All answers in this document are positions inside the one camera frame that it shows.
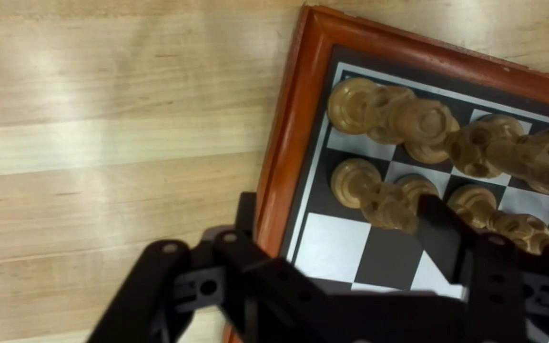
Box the yellow wooden bishop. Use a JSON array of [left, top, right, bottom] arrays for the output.
[[447, 113, 549, 200]]

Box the yellow wooden knight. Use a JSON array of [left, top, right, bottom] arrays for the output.
[[392, 97, 480, 170]]

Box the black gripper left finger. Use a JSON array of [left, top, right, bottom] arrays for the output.
[[85, 189, 352, 343]]

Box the yellow wooden pawn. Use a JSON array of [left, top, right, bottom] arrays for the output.
[[327, 157, 419, 235], [445, 183, 549, 256], [392, 174, 441, 212]]

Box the wooden framed chessboard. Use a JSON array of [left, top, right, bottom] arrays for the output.
[[222, 4, 549, 343]]

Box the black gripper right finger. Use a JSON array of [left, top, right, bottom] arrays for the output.
[[415, 193, 549, 343]]

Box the yellow wooden rook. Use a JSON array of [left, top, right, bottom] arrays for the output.
[[325, 75, 417, 145]]

